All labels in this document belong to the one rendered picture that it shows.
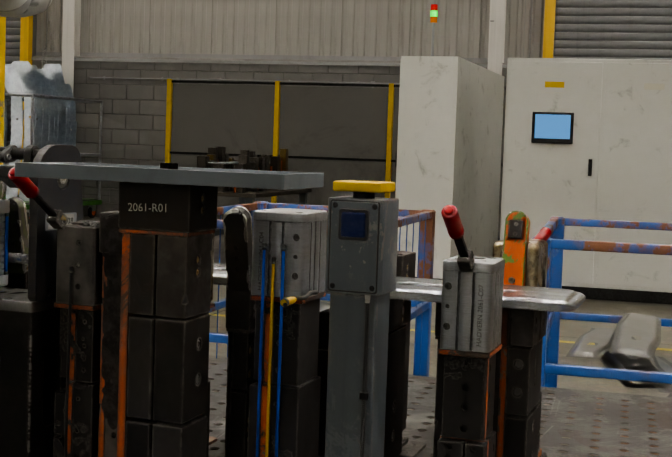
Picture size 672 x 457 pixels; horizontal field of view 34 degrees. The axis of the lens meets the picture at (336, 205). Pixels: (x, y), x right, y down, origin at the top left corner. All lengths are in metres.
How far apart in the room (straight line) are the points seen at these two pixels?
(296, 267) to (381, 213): 0.24
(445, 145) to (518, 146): 0.62
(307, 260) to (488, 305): 0.26
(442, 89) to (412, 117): 0.35
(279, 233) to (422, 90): 8.14
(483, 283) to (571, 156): 8.06
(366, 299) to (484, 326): 0.20
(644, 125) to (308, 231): 8.06
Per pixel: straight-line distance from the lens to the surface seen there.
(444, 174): 9.55
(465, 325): 1.44
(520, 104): 9.51
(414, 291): 1.57
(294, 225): 1.49
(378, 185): 1.29
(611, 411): 2.28
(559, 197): 9.48
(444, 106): 9.56
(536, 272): 1.76
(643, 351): 3.70
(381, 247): 1.29
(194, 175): 1.33
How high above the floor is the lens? 1.20
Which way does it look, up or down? 3 degrees down
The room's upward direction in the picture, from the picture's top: 2 degrees clockwise
